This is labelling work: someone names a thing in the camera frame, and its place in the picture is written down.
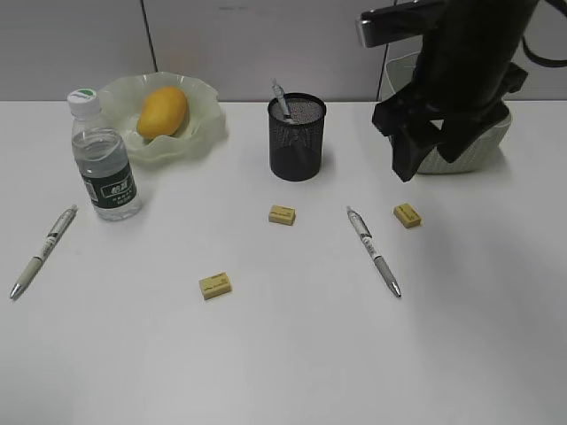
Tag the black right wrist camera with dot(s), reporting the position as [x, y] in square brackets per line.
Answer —
[398, 22]

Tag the blue grey pen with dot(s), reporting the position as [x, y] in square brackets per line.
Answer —
[280, 96]

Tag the yellow mango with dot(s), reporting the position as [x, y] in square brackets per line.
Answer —
[163, 113]

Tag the pale green plastic basket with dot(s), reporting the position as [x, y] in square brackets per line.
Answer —
[398, 73]

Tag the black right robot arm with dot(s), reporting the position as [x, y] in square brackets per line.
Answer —
[475, 32]

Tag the yellow eraser right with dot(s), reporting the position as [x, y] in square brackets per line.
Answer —
[407, 215]

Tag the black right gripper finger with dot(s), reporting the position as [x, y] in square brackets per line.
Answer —
[461, 130]
[411, 143]

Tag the yellow eraser centre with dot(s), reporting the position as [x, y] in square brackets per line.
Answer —
[282, 215]

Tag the yellow eraser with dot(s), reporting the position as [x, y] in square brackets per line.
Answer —
[282, 215]
[407, 215]
[215, 286]

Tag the beige grip pen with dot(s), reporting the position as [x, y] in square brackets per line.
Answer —
[36, 263]

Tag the grey grip pen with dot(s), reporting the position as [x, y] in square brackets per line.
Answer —
[378, 259]

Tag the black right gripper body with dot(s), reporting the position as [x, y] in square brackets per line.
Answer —
[438, 92]

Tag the pale green wavy plate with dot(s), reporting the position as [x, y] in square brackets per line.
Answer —
[203, 126]

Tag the yellow eraser front left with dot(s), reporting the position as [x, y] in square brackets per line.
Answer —
[215, 286]

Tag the clear water bottle green label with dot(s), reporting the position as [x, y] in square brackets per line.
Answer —
[102, 159]

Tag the black mesh pen holder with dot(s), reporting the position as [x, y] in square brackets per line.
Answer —
[295, 149]

